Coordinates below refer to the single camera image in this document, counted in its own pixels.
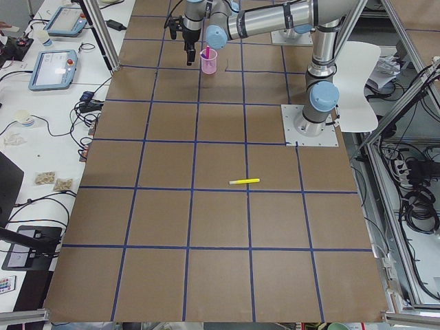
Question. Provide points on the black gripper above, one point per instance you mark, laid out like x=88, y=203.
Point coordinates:
x=188, y=36

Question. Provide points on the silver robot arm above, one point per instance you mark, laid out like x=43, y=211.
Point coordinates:
x=330, y=21

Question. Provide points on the pink mesh cup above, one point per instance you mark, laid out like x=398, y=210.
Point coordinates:
x=209, y=66

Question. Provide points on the black power brick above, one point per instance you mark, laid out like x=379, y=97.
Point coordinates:
x=115, y=25

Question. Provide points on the black power adapter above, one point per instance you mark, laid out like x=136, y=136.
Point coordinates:
x=87, y=96

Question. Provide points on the blue teach pendant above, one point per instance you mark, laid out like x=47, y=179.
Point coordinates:
x=66, y=22
x=53, y=70

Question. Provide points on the yellow marker pen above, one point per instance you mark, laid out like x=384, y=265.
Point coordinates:
x=244, y=181

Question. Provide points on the white chair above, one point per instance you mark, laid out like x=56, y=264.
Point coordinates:
x=355, y=64

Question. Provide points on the aluminium frame post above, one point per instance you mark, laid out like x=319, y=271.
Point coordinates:
x=94, y=17

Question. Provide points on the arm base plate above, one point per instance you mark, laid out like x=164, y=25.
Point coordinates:
x=299, y=132

